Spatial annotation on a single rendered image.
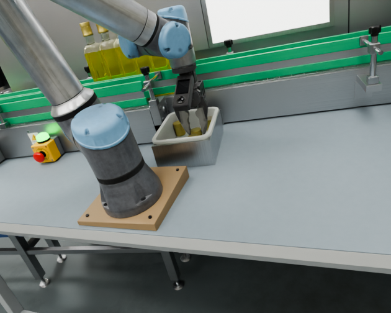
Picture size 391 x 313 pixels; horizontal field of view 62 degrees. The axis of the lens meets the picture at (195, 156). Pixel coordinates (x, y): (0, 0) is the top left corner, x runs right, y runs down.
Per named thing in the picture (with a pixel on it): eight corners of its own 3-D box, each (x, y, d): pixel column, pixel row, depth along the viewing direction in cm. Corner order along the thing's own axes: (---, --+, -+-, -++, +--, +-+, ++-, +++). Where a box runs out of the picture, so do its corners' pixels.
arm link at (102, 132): (103, 187, 68) (74, 131, 61) (85, 166, 79) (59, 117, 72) (151, 159, 73) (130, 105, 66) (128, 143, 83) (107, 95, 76)
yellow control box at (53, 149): (66, 153, 121) (58, 135, 117) (54, 163, 114) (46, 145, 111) (49, 154, 123) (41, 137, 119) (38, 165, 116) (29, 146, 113)
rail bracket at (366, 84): (370, 94, 101) (373, 18, 91) (386, 115, 87) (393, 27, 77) (353, 96, 102) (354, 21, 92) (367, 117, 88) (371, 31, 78)
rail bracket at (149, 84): (167, 93, 113) (158, 57, 108) (153, 111, 99) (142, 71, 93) (159, 94, 114) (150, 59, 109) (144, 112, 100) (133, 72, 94)
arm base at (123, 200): (156, 213, 72) (140, 179, 67) (95, 222, 75) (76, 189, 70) (167, 174, 85) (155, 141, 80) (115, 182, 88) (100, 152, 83)
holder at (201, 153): (225, 124, 113) (221, 103, 110) (215, 164, 90) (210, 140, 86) (179, 130, 118) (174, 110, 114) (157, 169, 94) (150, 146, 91)
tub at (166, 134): (224, 129, 109) (219, 105, 105) (215, 163, 90) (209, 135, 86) (175, 135, 113) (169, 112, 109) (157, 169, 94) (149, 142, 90)
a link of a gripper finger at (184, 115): (194, 129, 105) (193, 102, 100) (190, 137, 100) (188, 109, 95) (185, 128, 105) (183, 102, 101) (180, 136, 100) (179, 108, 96)
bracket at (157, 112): (171, 113, 115) (166, 95, 112) (164, 124, 107) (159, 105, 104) (162, 115, 116) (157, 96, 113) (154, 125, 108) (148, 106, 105)
